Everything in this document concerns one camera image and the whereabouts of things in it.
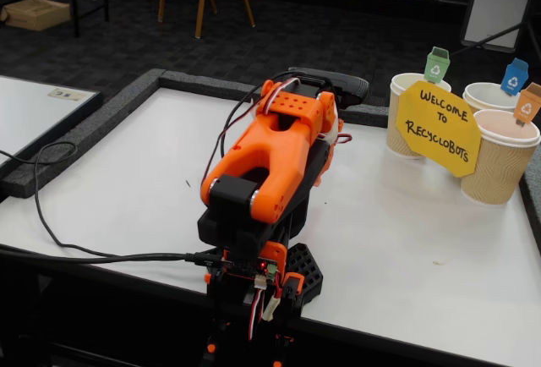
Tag blue recycling bin label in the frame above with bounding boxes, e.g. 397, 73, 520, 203
499, 57, 530, 96

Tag brown cardboard box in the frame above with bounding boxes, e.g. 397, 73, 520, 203
0, 0, 72, 32

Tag ribbed brown paper cup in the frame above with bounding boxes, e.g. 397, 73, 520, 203
459, 108, 541, 206
385, 72, 452, 161
462, 81, 529, 114

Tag small paper note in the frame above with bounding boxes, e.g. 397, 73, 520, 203
47, 87, 88, 101

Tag black framed white easel board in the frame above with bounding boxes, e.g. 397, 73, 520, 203
450, 0, 541, 58

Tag orange recycling bin label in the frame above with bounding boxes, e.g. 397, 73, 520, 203
514, 82, 541, 128

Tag thin black camera cable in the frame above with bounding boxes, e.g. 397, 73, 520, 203
0, 70, 301, 265

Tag black table leg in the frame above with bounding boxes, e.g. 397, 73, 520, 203
67, 0, 112, 39

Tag black webcam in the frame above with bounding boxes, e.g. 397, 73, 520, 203
287, 66, 370, 110

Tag orange controller board holder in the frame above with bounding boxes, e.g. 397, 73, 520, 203
222, 242, 288, 280

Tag short dark grey foam strip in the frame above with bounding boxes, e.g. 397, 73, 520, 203
340, 102, 390, 129

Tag thick black USB cable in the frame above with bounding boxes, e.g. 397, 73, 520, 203
0, 243, 232, 271

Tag servo wire bundle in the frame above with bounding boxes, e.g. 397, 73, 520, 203
244, 273, 285, 342

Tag black robot base clamp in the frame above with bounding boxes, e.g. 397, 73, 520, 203
201, 242, 325, 367

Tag yellow handwritten welcome sign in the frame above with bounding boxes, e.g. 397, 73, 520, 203
395, 79, 483, 178

